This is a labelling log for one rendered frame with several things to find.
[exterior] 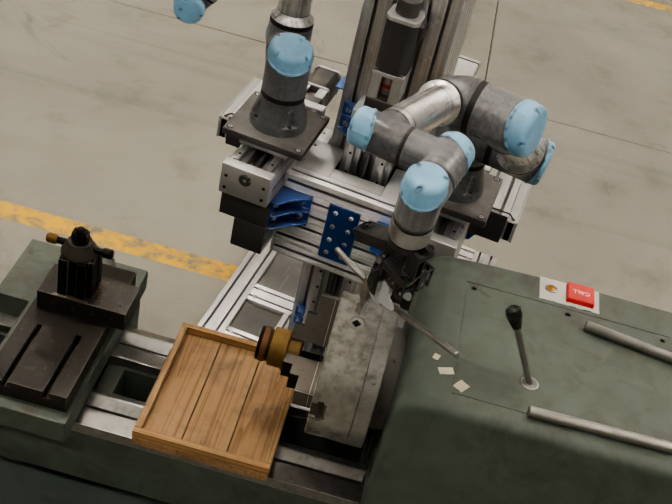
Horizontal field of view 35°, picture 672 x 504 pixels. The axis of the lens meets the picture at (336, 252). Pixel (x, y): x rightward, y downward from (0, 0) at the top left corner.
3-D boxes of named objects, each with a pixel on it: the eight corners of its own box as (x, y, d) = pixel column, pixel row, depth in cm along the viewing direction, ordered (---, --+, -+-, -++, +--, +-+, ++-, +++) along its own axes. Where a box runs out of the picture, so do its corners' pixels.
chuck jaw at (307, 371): (337, 364, 220) (327, 402, 210) (332, 381, 222) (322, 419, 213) (286, 350, 220) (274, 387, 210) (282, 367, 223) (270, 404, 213)
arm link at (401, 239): (383, 214, 180) (418, 196, 184) (378, 231, 184) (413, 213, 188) (411, 243, 177) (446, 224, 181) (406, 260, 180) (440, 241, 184)
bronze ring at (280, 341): (308, 323, 225) (267, 312, 225) (299, 351, 217) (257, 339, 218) (301, 355, 230) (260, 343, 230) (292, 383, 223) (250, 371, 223)
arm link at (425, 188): (461, 170, 174) (439, 200, 169) (445, 213, 182) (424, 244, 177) (419, 149, 176) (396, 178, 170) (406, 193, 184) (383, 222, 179)
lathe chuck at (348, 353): (366, 353, 246) (392, 270, 222) (337, 470, 225) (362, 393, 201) (329, 343, 246) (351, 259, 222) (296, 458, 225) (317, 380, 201)
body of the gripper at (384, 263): (397, 305, 189) (411, 264, 180) (367, 273, 193) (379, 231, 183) (428, 287, 193) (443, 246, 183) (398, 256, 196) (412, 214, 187)
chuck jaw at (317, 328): (342, 348, 226) (356, 295, 225) (341, 352, 221) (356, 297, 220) (292, 334, 226) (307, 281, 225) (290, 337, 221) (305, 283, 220)
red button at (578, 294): (591, 294, 232) (594, 287, 231) (591, 311, 227) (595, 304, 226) (565, 287, 232) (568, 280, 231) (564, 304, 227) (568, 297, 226)
